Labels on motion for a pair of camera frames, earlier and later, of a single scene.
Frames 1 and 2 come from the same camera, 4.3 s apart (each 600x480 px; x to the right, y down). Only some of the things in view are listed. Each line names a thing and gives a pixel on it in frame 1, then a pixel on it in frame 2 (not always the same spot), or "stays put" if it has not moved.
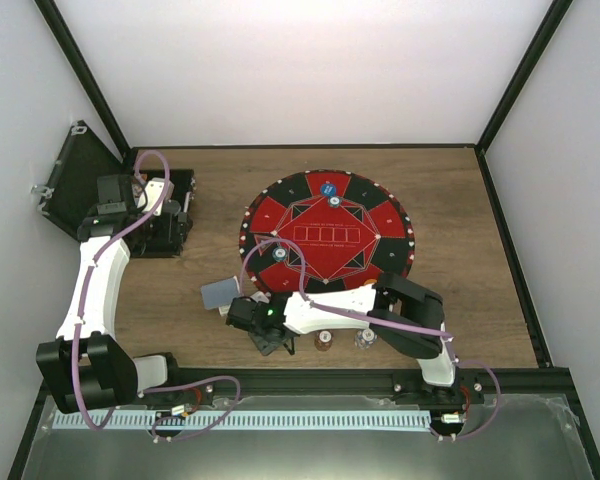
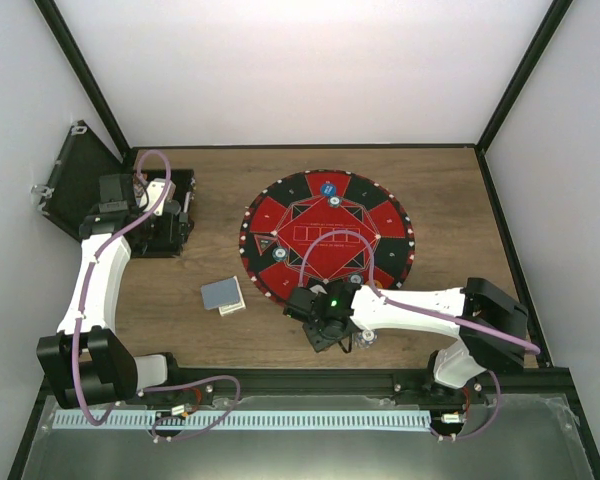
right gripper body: (264, 345) to (323, 338)
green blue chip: (279, 254) stays put
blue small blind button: (328, 189) stays put
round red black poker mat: (353, 231) stays put
